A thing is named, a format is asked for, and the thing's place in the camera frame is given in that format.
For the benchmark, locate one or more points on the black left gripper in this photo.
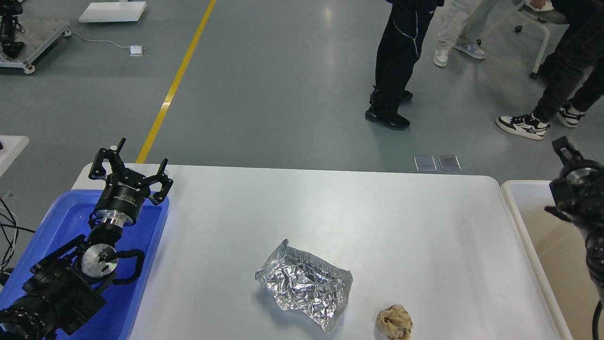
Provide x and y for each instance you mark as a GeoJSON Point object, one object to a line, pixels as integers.
{"type": "Point", "coordinates": [126, 190]}

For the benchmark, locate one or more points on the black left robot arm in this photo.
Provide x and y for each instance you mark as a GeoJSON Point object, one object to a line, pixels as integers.
{"type": "Point", "coordinates": [65, 290]}

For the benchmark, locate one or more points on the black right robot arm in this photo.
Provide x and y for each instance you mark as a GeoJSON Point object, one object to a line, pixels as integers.
{"type": "Point", "coordinates": [578, 195]}

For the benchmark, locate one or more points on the white side table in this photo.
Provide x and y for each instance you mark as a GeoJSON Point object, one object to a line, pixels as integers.
{"type": "Point", "coordinates": [12, 147]}

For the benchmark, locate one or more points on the white power adapter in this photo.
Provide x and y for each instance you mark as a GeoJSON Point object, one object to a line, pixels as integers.
{"type": "Point", "coordinates": [136, 50]}

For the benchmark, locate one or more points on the white flat board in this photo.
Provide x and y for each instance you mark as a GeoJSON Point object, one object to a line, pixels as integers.
{"type": "Point", "coordinates": [118, 11]}

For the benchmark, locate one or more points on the crumpled aluminium foil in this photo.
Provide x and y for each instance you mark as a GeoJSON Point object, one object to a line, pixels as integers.
{"type": "Point", "coordinates": [302, 282]}

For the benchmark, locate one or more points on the left metal floor plate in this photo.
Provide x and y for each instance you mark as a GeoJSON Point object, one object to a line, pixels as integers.
{"type": "Point", "coordinates": [425, 163]}

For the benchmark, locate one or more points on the metal floor plate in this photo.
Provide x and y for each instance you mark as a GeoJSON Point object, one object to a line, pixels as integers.
{"type": "Point", "coordinates": [449, 163]}
{"type": "Point", "coordinates": [425, 163]}

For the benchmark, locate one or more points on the crumpled brown paper ball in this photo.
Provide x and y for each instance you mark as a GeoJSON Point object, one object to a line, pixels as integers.
{"type": "Point", "coordinates": [395, 322]}

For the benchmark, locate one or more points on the person in black coat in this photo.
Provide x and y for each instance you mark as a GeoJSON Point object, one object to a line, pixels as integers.
{"type": "Point", "coordinates": [399, 50]}

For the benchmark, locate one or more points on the right metal floor plate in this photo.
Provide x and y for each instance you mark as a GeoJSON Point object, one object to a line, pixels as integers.
{"type": "Point", "coordinates": [449, 163]}

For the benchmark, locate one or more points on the person in white trousers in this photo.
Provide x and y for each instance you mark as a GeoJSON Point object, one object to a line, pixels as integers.
{"type": "Point", "coordinates": [463, 25]}

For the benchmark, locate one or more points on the beige plastic bin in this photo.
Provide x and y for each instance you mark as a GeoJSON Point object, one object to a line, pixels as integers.
{"type": "Point", "coordinates": [557, 252]}

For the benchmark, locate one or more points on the white chair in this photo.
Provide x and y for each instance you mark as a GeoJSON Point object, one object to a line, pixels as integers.
{"type": "Point", "coordinates": [539, 18]}

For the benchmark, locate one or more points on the person in black trousers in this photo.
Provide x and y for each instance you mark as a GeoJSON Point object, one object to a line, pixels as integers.
{"type": "Point", "coordinates": [573, 73]}

